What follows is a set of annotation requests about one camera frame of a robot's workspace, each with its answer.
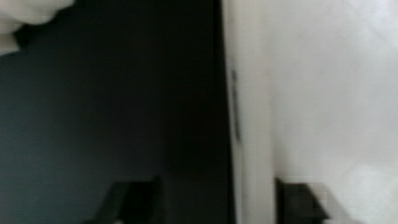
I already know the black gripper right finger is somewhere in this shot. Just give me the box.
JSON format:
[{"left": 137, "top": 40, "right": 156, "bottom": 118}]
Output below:
[{"left": 275, "top": 180, "right": 329, "bottom": 224}]

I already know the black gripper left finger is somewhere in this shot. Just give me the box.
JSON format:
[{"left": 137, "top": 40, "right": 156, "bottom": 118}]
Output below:
[{"left": 85, "top": 177, "right": 167, "bottom": 224}]

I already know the white square table top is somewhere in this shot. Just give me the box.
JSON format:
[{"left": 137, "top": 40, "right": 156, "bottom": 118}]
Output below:
[{"left": 222, "top": 0, "right": 398, "bottom": 224}]

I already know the white table leg rear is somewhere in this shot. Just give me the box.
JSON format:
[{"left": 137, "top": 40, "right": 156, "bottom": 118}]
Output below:
[{"left": 0, "top": 0, "right": 76, "bottom": 56}]

